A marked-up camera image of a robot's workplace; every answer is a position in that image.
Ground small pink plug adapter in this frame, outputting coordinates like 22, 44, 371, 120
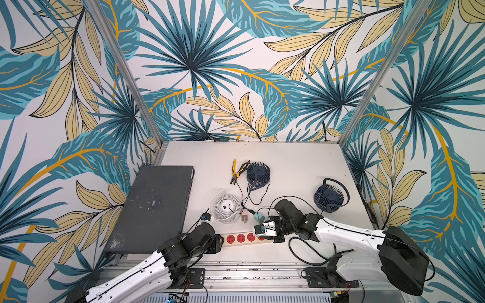
241, 209, 248, 223

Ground white desk fan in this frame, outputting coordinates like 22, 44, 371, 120
209, 190, 243, 224

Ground teal plug adapter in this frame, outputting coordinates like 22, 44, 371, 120
253, 212, 265, 224

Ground dark blue fan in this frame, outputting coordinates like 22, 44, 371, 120
313, 178, 350, 213
246, 162, 270, 191

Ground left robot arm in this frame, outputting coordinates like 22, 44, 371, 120
66, 222, 224, 302

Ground dark grey flat device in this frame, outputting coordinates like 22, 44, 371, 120
104, 165, 195, 255

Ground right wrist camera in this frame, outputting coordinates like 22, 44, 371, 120
254, 221, 278, 237

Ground dark blue fan centre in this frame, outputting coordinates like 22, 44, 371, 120
246, 162, 270, 191

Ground beige red power strip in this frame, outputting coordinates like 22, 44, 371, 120
221, 232, 271, 247

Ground black power strip cable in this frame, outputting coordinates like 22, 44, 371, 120
283, 236, 355, 268

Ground aluminium front rail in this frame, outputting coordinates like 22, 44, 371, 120
90, 261, 418, 294

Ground yellow black pliers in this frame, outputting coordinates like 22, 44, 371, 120
230, 159, 251, 184

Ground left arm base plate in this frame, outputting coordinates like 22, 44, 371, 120
169, 267, 205, 289

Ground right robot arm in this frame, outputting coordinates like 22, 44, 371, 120
255, 199, 431, 296

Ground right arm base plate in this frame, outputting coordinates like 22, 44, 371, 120
301, 267, 359, 289

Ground dark blue fan right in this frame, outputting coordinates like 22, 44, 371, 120
313, 178, 350, 213

